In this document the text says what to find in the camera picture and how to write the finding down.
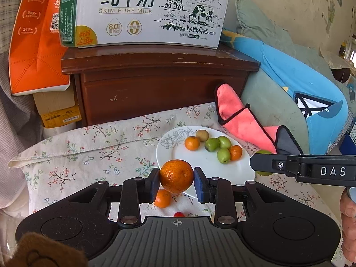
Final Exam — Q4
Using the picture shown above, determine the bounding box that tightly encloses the green jujube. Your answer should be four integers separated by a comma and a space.
255, 150, 273, 177
218, 136, 232, 149
204, 138, 220, 152
217, 148, 231, 165

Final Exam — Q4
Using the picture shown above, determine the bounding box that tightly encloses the small mandarin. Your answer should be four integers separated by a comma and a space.
154, 189, 172, 208

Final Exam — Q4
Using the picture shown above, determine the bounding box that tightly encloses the orange mandarin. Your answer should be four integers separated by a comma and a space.
159, 160, 194, 194

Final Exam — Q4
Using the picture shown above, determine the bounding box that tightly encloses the red cherry tomato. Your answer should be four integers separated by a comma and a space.
174, 212, 185, 218

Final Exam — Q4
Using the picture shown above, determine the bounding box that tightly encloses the person right hand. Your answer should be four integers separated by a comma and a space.
340, 189, 356, 263

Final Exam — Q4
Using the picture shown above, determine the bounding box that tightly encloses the green jujube front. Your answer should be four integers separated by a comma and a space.
217, 148, 231, 165

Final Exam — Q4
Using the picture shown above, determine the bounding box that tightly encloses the mandarin right on plate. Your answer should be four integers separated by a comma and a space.
229, 145, 243, 161

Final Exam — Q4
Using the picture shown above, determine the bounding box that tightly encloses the mandarin back left plate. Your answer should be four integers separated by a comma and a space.
184, 136, 200, 151

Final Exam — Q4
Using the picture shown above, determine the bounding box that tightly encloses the brown longan back plate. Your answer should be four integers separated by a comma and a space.
196, 129, 209, 142

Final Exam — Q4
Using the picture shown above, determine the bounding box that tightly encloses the white floral plate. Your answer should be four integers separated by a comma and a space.
156, 125, 255, 186

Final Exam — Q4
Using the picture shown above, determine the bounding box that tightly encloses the blue plush pillow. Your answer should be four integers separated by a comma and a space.
221, 30, 348, 155

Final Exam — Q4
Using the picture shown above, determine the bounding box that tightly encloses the green cushion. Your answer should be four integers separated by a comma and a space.
235, 0, 356, 109

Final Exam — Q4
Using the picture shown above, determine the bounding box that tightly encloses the floral tablecloth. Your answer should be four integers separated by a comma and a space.
8, 103, 331, 215

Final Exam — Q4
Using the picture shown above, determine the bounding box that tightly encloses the dark wooden cabinet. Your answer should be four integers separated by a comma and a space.
61, 45, 260, 126

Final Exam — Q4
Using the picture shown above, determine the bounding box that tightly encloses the cardboard box yellow label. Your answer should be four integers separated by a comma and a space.
33, 86, 81, 129

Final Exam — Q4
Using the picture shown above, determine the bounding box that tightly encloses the brown plush toy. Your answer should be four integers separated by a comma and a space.
1, 232, 88, 267

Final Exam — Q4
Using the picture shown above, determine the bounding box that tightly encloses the checked curtain fabric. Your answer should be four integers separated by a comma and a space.
1, 0, 42, 208

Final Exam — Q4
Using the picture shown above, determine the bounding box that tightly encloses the orange paper bag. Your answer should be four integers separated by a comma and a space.
8, 0, 70, 96

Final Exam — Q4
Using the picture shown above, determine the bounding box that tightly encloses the white milk carton box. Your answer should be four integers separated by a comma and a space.
59, 0, 229, 49

